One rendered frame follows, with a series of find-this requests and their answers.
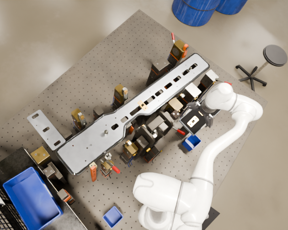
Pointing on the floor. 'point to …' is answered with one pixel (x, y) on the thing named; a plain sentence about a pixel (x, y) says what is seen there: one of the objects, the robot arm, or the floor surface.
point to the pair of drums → (204, 9)
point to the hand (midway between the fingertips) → (195, 119)
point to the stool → (281, 58)
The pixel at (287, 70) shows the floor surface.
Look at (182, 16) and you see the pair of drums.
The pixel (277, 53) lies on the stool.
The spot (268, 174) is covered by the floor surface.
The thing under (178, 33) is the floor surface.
